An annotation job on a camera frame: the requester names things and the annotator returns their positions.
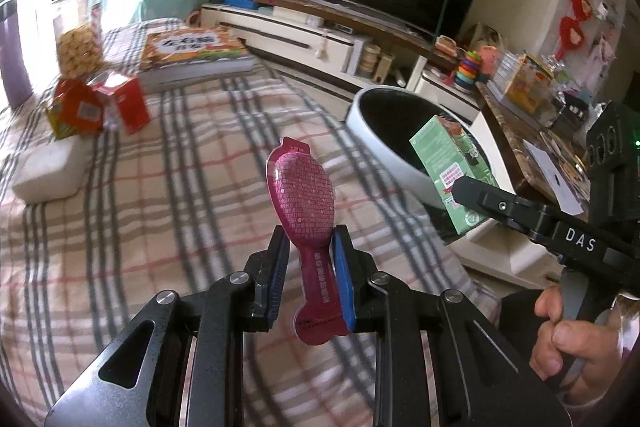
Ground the red drink carton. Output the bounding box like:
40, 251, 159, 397
90, 73, 152, 135

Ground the black storage box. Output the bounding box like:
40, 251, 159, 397
552, 93, 593, 130

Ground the white tissue pack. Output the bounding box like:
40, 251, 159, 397
12, 139, 93, 204

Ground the white paper sheet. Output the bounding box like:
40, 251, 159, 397
522, 142, 586, 217

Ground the purple thermos bottle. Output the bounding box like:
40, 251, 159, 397
0, 14, 31, 110

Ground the yellow printed toy box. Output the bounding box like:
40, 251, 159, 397
502, 52, 556, 108

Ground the green drink carton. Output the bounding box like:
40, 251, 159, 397
409, 116, 501, 235

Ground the pink hairbrush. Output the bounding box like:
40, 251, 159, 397
266, 136, 351, 347

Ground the marble top side cabinet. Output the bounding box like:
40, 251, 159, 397
475, 82, 601, 218

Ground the glass snack jar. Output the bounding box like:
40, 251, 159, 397
50, 0, 106, 75

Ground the person's right hand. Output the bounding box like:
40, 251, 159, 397
529, 284, 640, 408

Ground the white television cabinet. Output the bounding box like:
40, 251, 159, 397
200, 0, 481, 128

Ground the white round trash bin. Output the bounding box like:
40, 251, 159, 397
346, 87, 493, 210

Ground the pink hanging garment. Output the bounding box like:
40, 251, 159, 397
590, 27, 626, 72

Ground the orange picture book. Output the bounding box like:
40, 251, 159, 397
139, 26, 258, 92

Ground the stack of picture books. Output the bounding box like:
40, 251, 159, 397
542, 129, 591, 180

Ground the rainbow ring stacker toy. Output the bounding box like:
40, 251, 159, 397
456, 50, 482, 88

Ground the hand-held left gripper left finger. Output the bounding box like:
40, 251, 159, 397
44, 224, 292, 427

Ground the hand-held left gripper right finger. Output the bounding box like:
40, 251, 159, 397
332, 224, 573, 427

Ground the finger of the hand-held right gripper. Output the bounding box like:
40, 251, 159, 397
451, 176, 556, 243

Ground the stack of yellow bowls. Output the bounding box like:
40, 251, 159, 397
360, 47, 381, 78

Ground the white bin black bag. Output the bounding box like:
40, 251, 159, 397
360, 91, 481, 172

